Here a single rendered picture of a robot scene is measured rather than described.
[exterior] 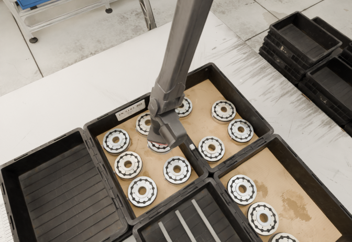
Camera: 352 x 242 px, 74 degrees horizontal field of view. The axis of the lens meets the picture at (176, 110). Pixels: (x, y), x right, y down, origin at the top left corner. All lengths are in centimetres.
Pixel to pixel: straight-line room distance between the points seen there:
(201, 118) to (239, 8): 211
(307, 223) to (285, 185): 14
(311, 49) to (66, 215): 179
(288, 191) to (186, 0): 77
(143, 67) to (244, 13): 181
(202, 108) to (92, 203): 57
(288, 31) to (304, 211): 140
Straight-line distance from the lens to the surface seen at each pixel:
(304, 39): 203
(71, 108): 127
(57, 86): 138
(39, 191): 101
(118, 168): 90
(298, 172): 97
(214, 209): 90
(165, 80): 54
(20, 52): 278
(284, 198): 98
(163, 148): 83
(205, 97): 106
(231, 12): 289
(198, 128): 98
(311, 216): 101
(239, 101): 99
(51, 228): 97
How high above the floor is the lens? 171
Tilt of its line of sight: 60 degrees down
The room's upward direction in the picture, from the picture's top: 2 degrees clockwise
